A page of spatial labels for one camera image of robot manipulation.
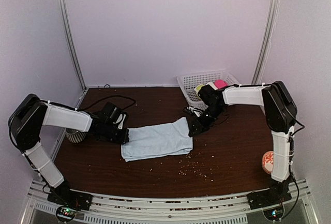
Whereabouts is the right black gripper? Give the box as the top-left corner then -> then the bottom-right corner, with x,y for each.
189,104 -> 227,137

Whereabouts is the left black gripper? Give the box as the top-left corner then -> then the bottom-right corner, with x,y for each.
102,122 -> 129,144

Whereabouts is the light blue towel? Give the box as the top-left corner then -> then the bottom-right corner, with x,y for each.
121,117 -> 193,162

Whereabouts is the green patterned towel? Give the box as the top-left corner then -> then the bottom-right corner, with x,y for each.
194,84 -> 205,98

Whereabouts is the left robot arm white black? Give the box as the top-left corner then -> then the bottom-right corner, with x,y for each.
8,94 -> 129,205

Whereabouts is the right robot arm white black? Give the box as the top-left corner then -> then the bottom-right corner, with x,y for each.
188,81 -> 305,204

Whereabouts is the striped ceramic mug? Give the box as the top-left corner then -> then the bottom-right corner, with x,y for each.
65,128 -> 86,144

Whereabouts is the white plastic basket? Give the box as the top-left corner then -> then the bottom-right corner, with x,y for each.
177,70 -> 239,110

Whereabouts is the rolled white towel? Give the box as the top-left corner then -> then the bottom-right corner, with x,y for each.
207,82 -> 218,90

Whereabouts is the rolled pink towel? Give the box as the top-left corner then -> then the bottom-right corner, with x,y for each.
214,80 -> 228,89

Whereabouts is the red patterned bowl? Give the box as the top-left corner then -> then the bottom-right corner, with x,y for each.
261,151 -> 274,174

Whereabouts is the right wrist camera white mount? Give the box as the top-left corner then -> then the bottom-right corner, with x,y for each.
183,106 -> 204,117

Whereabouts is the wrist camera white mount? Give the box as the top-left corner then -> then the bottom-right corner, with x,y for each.
114,112 -> 128,129
183,106 -> 204,117

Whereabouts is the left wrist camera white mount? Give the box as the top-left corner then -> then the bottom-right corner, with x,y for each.
114,112 -> 128,129

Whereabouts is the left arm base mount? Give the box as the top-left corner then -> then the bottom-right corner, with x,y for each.
47,181 -> 93,211

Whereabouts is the right aluminium frame post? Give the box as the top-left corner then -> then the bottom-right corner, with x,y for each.
251,0 -> 280,84

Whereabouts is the aluminium frame post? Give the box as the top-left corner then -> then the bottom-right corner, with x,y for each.
251,0 -> 280,84
53,0 -> 86,92

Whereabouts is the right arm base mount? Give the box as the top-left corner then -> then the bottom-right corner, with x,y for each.
247,181 -> 292,210

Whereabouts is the left aluminium frame post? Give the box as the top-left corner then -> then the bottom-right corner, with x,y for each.
53,0 -> 86,92

